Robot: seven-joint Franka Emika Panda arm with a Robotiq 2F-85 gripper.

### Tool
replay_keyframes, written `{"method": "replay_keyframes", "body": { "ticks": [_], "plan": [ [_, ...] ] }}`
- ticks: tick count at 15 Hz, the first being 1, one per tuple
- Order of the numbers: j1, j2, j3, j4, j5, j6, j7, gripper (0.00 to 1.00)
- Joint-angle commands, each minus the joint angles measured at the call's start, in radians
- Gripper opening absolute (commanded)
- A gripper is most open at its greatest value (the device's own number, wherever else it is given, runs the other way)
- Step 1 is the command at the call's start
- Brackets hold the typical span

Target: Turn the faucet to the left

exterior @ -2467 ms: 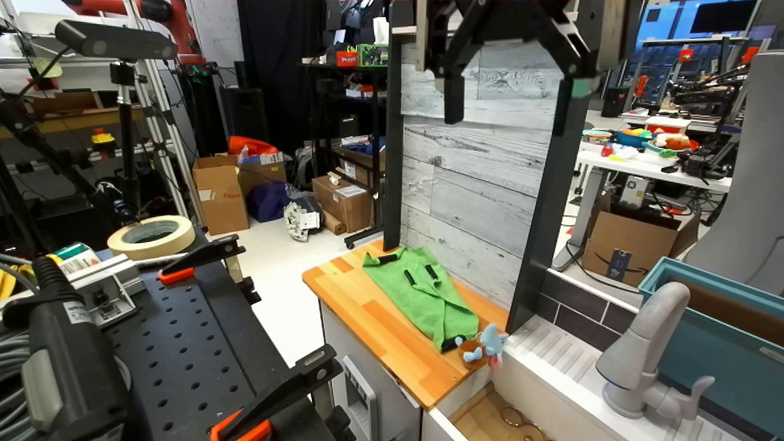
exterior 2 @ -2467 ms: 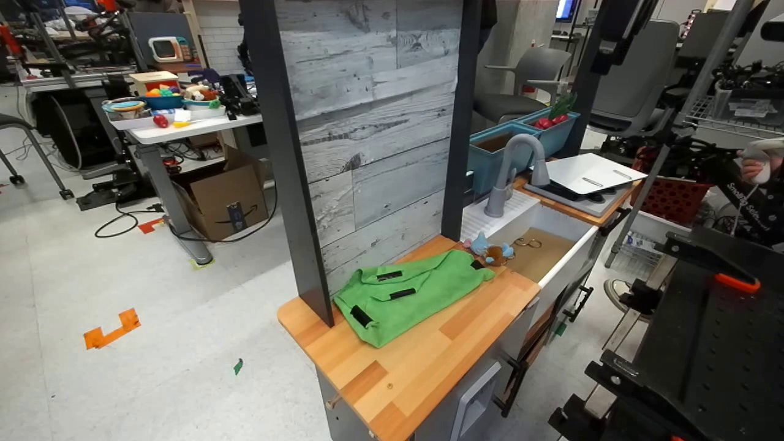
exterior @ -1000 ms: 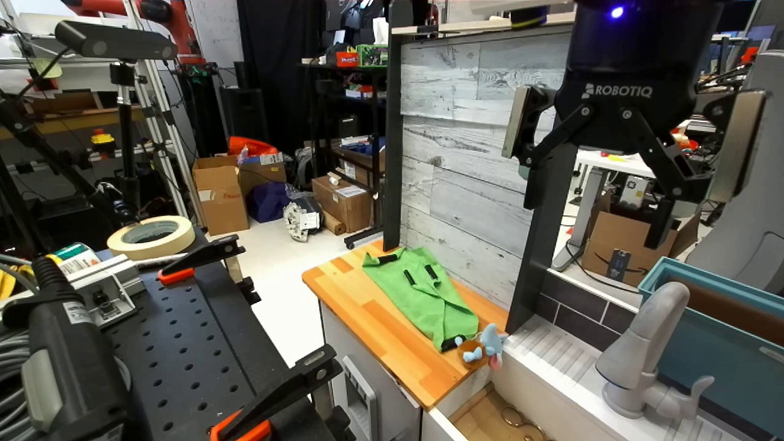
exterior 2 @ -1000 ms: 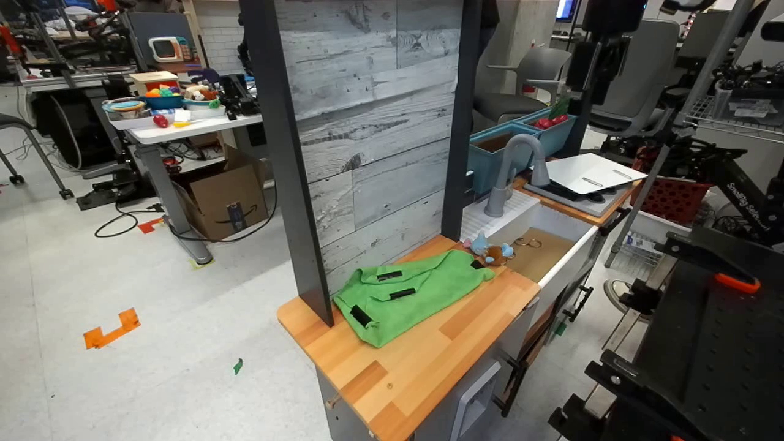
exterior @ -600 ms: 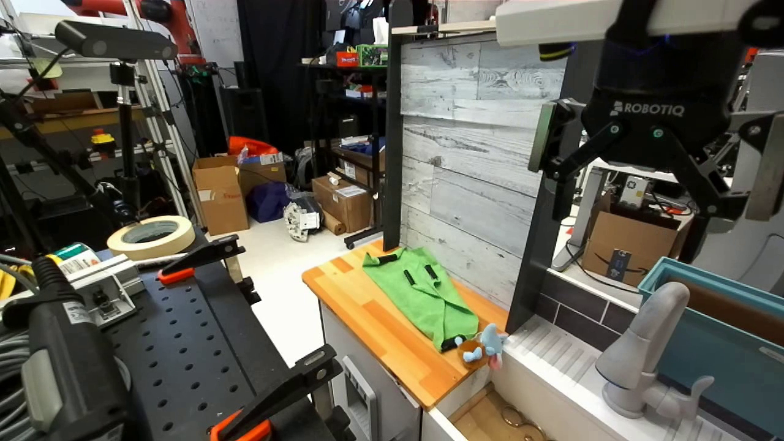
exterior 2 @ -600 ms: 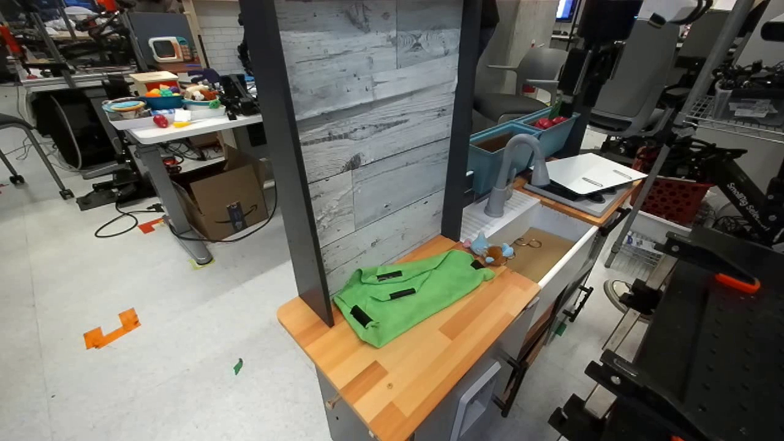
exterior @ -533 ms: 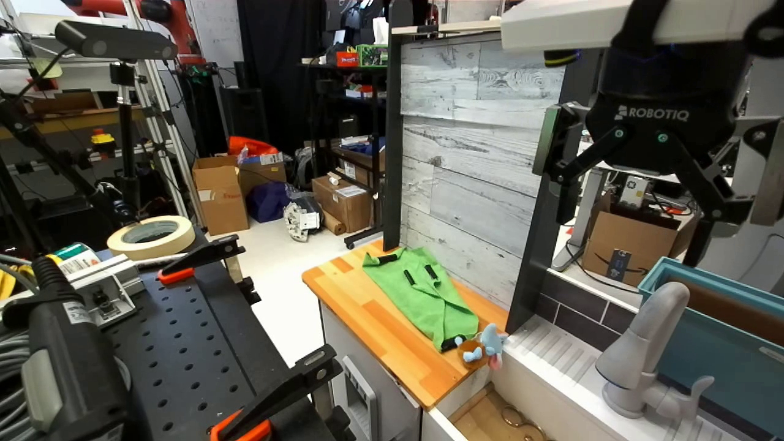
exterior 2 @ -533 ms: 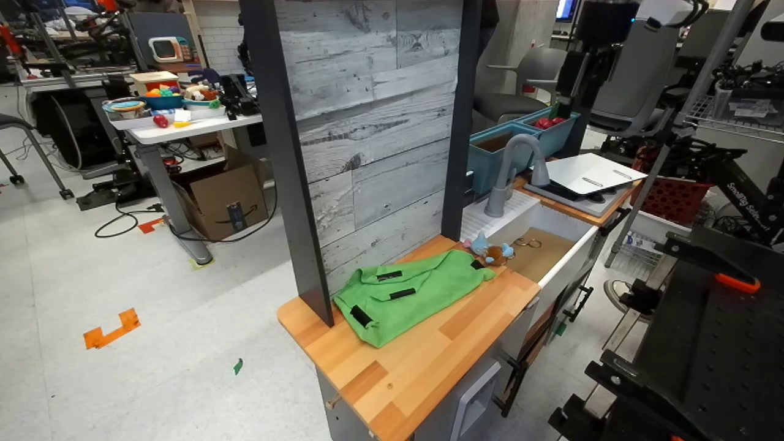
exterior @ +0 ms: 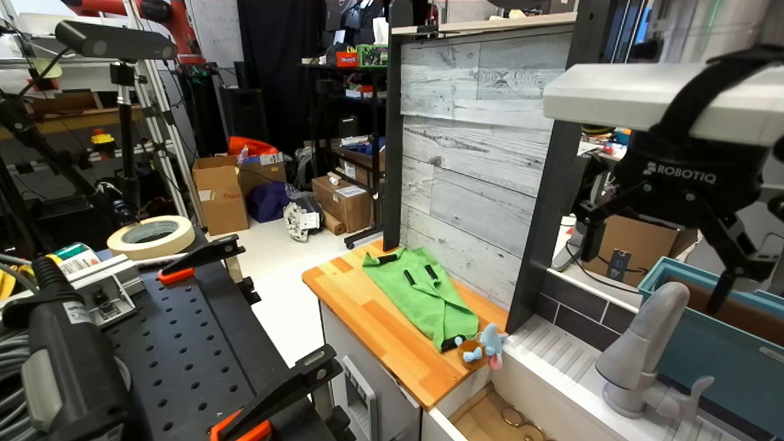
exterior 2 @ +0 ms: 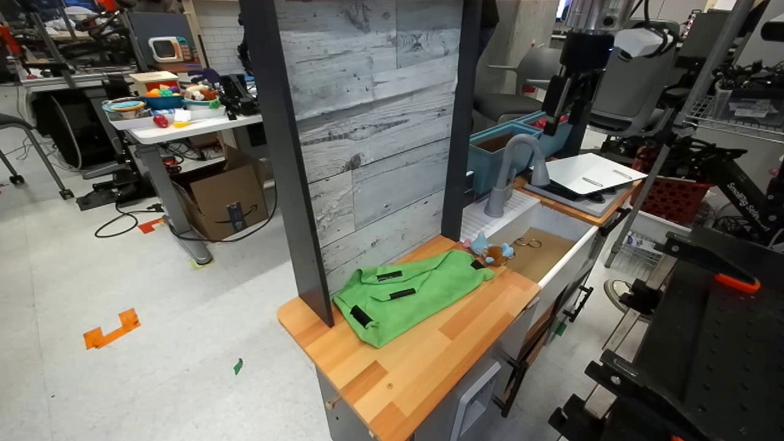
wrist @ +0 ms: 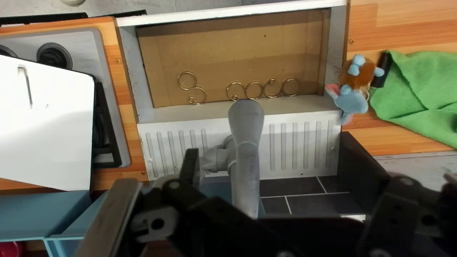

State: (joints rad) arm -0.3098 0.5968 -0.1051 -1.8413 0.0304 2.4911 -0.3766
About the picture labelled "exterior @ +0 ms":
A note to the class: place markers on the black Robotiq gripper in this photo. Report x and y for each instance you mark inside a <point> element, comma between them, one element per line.
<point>695,175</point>

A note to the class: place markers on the gray toy faucet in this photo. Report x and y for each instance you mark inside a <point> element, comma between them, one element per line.
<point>646,345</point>

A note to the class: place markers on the cardboard box with black device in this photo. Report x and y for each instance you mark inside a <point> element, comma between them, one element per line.
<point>646,242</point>

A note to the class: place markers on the dark tile backsplash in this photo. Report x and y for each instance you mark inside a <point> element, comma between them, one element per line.
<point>573,308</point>

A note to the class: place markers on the blue plastic bin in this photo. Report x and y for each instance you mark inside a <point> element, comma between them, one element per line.
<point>719,359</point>

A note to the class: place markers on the white sink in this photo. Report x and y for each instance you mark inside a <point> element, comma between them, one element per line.
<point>556,383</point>

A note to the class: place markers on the blue stuffed toy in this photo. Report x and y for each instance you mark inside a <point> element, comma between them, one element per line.
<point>488,345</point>

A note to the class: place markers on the gray wood panel backsplash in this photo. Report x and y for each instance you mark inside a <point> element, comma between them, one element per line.
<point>474,162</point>

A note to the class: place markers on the green cloth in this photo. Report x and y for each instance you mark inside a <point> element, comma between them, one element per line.
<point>420,290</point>

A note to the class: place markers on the wooden countertop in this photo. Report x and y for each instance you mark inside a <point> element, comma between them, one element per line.
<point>377,319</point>

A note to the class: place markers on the cardboard box with white label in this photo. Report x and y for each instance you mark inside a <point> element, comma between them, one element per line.
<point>347,205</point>

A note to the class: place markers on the white kitchen cabinet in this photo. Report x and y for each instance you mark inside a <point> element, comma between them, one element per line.
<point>369,393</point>

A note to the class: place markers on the black storage shelf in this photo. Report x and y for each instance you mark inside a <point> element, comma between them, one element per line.
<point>345,107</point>

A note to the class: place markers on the white plastic bag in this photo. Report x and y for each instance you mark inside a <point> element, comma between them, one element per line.
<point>302,221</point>

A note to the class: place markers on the blue bag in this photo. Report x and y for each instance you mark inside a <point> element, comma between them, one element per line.
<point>269,203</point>

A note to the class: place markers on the tall cardboard box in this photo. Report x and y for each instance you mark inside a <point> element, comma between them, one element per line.
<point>219,197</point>

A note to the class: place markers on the black perforated workbench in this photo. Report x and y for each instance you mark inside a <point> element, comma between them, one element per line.
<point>198,351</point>

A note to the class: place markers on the masking tape roll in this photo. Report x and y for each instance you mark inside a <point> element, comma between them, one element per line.
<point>150,236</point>

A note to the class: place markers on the label printer device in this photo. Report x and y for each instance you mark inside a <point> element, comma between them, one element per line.
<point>94,273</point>

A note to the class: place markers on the black power tool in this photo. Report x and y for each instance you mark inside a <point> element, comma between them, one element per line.
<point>66,377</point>

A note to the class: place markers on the black frame post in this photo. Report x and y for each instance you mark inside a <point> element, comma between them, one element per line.
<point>394,149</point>
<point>556,205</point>

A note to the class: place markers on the black camera on stand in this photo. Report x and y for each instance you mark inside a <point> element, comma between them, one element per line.
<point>113,41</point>

